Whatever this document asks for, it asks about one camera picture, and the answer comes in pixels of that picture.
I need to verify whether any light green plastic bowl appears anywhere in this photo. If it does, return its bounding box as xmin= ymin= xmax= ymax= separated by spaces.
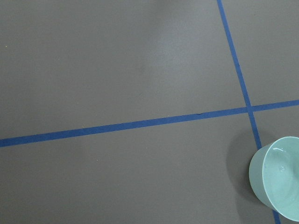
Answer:
xmin=249 ymin=136 xmax=299 ymax=222

